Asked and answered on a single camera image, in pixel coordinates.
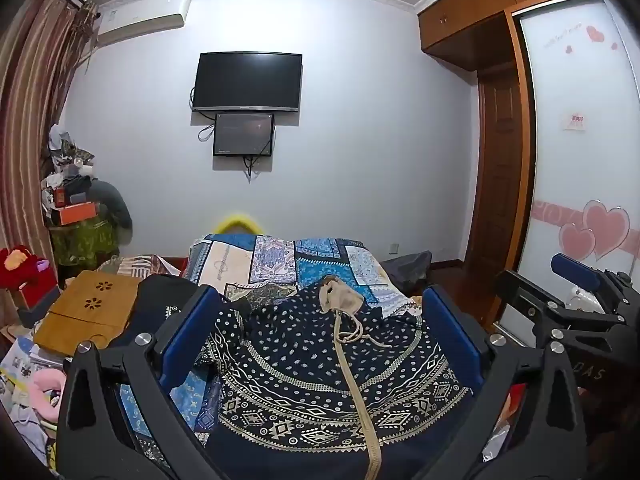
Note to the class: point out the grey garment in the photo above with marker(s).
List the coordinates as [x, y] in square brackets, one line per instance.
[114, 205]

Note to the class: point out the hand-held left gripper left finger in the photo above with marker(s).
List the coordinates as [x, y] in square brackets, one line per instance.
[192, 332]

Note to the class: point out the red plush toy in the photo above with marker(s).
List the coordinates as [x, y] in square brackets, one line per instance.
[17, 262]

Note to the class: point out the wooden overhead cabinet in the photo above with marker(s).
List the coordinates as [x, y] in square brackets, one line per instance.
[480, 10]

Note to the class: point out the pink neck pillow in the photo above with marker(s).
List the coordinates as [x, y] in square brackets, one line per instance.
[45, 395]

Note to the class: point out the black wall television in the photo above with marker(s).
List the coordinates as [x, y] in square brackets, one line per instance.
[248, 80]

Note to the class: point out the wooden lap table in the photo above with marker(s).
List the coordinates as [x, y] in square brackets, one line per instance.
[85, 310]

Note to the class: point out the striped beige cloth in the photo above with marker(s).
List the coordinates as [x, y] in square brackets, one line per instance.
[135, 263]

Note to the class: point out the small black wall monitor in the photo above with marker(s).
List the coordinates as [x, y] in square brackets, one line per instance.
[243, 135]

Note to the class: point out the orange box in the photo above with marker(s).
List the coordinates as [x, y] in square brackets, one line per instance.
[75, 213]

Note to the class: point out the striped brown curtain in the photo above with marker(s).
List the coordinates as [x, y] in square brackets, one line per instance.
[30, 110]

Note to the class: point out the navy patterned garment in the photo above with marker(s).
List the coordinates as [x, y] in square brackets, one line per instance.
[300, 360]

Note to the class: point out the yellow curved object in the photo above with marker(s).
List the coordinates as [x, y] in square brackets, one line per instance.
[239, 220]

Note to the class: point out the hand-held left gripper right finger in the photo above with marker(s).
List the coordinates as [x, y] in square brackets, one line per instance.
[452, 335]

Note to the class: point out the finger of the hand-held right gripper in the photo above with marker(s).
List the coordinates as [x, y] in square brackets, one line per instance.
[577, 267]
[530, 297]

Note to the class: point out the black garment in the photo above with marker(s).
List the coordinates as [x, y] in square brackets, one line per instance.
[150, 305]

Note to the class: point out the dark bag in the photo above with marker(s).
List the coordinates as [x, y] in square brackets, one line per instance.
[407, 270]

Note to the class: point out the pile of clutter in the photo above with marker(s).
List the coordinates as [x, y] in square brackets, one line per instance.
[65, 160]

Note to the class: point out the patchwork blue blanket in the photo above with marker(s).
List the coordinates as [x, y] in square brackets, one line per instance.
[310, 260]

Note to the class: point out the white air conditioner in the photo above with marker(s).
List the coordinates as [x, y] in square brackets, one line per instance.
[142, 15]

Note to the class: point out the red and white bag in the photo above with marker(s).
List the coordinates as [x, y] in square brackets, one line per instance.
[500, 430]

